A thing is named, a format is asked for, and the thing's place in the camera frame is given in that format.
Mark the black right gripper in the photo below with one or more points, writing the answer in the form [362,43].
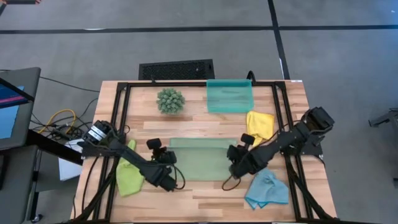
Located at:
[237,161]

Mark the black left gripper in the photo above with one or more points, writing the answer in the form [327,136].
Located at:
[166,158]

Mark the yellow microfiber towel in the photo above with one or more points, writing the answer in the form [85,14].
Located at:
[259,126]

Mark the sage green microfiber towel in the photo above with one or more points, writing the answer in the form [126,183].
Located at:
[202,161]

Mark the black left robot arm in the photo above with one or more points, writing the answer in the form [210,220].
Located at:
[133,157]

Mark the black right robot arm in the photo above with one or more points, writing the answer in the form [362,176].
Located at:
[280,143]

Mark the lime green microfiber towel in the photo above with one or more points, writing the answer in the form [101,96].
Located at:
[129,179]

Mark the teal translucent plastic basket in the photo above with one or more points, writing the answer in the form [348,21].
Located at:
[230,96]

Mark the light blue microfiber towel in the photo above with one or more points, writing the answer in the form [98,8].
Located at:
[267,189]

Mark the artificial green potted plant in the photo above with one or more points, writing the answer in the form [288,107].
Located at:
[171,101]

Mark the black clamp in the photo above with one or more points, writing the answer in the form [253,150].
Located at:
[250,76]

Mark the white paper sheet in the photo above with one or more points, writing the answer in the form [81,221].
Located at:
[70,169]

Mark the black desk beam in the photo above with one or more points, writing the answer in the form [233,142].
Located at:
[53,146]

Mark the grey monitor with blue screen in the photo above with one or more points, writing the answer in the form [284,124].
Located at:
[29,109]

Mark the grey side desk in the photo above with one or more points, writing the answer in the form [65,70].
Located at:
[15,186]

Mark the dark bar with orange tip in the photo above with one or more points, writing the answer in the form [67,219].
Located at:
[18,1]

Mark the black metal table frame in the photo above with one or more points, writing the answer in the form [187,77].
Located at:
[199,84]

